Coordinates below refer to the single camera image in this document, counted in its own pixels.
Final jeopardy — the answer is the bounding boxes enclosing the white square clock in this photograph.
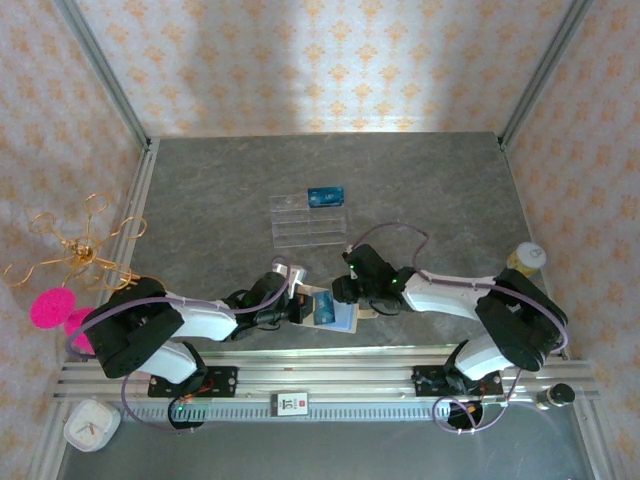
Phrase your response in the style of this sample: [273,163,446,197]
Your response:
[63,398,123,454]

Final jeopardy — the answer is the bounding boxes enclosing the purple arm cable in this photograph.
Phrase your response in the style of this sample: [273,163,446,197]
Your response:
[349,222,571,435]
[66,257,302,435]

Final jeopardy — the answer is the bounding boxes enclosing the pink fuzzy ball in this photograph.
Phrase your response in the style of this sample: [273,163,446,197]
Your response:
[29,287,78,330]
[64,307,97,354]

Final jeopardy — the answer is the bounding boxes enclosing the clear acrylic card stand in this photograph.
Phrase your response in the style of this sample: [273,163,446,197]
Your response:
[268,193,350,251]

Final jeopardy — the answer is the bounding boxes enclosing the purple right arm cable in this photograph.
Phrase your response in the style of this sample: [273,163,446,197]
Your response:
[349,222,571,435]

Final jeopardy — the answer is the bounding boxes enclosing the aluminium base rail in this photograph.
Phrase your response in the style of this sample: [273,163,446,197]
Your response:
[52,347,600,404]

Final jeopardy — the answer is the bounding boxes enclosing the aluminium side rail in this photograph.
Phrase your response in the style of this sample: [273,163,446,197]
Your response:
[37,138,162,480]

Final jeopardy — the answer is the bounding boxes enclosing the grey slotted cable duct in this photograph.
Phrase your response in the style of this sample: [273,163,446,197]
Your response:
[119,401,504,424]

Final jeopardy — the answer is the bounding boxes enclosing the white label tag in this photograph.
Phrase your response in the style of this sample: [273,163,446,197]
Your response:
[270,391,311,417]

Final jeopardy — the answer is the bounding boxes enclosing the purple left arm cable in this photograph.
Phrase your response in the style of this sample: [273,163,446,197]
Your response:
[66,257,302,435]

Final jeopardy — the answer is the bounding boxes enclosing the blue VIP card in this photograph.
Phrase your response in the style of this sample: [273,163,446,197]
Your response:
[307,185,346,209]
[311,290,336,327]

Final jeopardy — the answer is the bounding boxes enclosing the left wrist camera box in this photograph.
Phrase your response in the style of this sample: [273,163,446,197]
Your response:
[272,262,307,292]

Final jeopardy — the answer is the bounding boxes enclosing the aluminium frame post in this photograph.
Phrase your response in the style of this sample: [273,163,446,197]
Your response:
[53,0,153,151]
[498,0,595,151]

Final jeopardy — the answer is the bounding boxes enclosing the yellow jar white lid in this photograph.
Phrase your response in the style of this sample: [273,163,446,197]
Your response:
[505,241,548,277]

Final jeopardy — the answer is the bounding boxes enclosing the beige card holder clear sleeves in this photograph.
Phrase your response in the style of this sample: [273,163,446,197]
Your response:
[302,284,379,335]

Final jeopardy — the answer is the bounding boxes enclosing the gold wire stand black base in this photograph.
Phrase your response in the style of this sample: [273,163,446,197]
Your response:
[3,193,150,292]

